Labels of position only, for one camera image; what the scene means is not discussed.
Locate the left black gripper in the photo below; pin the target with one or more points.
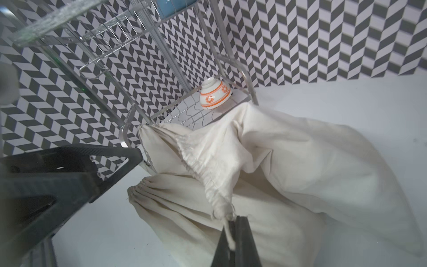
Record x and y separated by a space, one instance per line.
41 190

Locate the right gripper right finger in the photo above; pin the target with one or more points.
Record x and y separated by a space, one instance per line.
246 254

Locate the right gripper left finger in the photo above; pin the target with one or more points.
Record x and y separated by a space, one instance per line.
223 257

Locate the cream cloth bag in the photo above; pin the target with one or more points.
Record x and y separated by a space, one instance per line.
175 207

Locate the cream drawstring soil bag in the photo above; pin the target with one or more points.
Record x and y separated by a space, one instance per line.
326 168

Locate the blue bowl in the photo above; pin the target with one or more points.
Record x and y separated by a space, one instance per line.
167 8

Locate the steel wire dish rack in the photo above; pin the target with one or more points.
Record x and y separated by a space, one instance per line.
96 77

